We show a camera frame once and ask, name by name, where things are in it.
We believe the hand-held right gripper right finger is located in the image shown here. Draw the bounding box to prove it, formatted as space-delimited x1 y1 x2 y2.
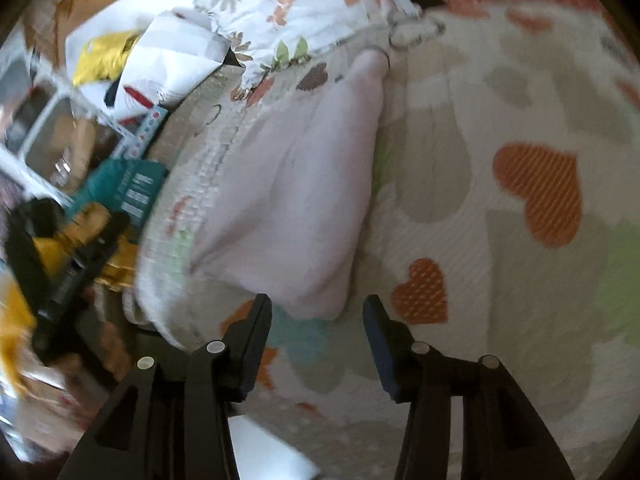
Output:
362 294 576 480

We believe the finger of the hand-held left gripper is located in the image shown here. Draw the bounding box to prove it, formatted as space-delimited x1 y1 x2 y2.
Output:
75 210 132 286

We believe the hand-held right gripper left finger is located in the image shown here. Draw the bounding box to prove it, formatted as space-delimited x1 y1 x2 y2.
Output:
57 292 273 480

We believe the yellow striped garment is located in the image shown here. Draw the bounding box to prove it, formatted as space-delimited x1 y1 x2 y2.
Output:
0 205 138 381

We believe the pale pink small garment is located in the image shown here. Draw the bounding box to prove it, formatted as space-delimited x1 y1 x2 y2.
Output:
187 50 391 321

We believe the green printed bag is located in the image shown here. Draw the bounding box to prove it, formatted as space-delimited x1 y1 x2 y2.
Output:
65 160 168 231

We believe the white sheet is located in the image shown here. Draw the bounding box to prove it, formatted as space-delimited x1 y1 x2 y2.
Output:
227 415 321 480

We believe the strip with coloured shapes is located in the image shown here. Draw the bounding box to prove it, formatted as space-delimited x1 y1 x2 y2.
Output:
112 105 168 161

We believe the quilted heart print blanket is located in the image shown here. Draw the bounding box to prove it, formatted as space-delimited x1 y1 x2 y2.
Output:
120 0 640 480

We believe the white framed shelf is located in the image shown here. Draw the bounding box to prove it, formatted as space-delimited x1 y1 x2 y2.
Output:
0 50 131 201

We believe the yellow foil bag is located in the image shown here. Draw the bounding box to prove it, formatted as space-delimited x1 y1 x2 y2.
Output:
72 30 141 86

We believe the white plastic bag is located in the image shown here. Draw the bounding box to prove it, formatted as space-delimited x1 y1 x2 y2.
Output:
112 10 233 111

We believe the floral print pillow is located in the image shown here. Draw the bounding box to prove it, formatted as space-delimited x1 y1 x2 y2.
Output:
192 0 426 103

